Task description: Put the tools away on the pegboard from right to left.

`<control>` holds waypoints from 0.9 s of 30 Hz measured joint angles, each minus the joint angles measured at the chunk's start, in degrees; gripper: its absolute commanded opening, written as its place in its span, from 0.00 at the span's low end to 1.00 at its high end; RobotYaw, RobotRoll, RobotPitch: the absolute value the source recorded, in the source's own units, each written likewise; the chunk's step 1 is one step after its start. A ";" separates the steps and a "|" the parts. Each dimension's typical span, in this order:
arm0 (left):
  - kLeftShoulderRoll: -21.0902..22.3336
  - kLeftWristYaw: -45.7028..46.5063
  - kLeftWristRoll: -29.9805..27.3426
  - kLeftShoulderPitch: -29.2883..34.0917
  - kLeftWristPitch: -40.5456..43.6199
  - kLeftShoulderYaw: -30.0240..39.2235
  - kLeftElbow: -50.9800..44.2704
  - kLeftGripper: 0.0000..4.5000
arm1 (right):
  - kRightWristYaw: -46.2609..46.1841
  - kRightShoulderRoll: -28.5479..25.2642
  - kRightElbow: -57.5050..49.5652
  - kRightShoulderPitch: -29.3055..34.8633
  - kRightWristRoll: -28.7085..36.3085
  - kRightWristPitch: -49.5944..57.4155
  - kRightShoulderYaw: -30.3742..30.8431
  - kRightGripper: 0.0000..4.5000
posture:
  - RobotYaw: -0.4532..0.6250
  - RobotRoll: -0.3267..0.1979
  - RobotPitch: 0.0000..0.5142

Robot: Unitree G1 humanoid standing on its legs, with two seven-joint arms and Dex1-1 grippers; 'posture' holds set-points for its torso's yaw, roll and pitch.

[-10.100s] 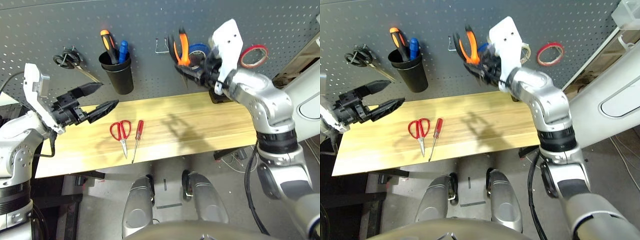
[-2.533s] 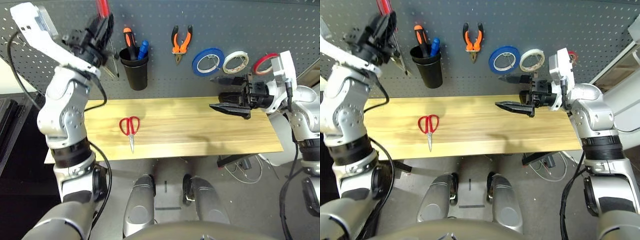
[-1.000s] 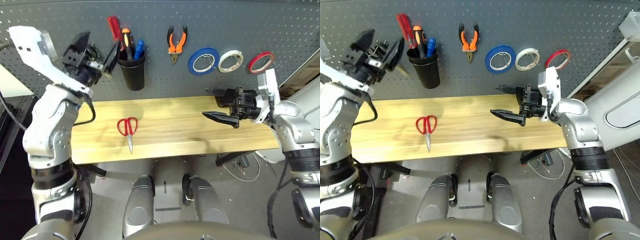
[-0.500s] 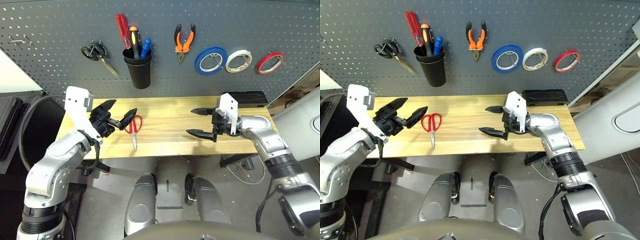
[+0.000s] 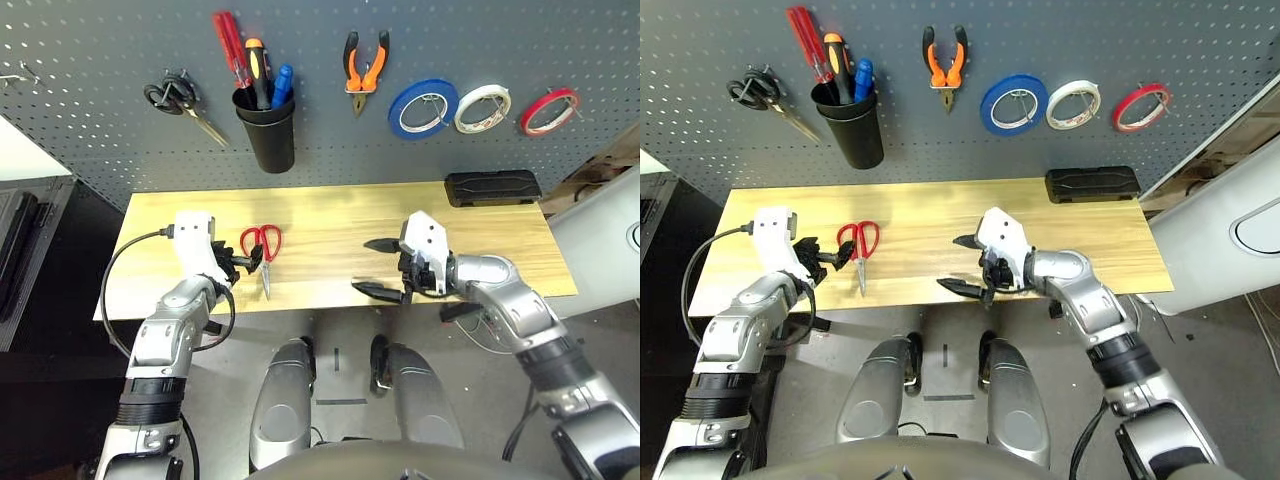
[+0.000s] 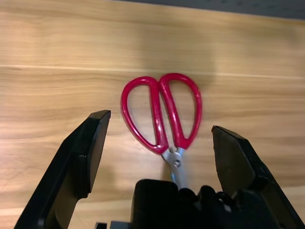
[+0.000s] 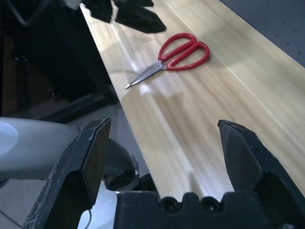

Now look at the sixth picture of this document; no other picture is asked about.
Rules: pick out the dark grey metal pegboard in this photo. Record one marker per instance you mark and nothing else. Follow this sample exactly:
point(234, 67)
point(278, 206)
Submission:
point(238, 7)

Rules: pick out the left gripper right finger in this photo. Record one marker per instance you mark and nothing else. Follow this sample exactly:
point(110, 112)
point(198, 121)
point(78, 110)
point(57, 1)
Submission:
point(238, 162)

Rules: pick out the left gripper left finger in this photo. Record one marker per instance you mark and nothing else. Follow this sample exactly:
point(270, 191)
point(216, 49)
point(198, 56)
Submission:
point(71, 171)

